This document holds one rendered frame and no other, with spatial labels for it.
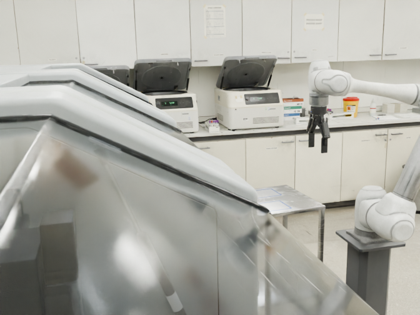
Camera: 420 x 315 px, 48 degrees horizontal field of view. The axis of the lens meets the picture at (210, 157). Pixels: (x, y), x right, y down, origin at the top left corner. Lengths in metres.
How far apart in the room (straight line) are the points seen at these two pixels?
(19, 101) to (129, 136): 0.17
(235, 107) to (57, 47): 1.70
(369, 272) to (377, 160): 2.74
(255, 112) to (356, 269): 2.31
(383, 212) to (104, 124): 1.76
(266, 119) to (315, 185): 0.88
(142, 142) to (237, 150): 3.77
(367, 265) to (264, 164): 2.30
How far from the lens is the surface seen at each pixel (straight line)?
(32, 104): 0.77
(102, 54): 4.53
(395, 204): 2.33
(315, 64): 2.25
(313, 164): 4.86
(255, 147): 4.59
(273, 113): 4.59
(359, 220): 2.54
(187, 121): 4.37
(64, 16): 4.54
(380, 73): 5.83
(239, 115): 4.49
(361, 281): 2.62
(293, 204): 2.69
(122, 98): 1.63
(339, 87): 2.07
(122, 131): 0.77
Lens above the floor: 1.69
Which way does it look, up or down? 13 degrees down
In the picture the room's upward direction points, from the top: 1 degrees counter-clockwise
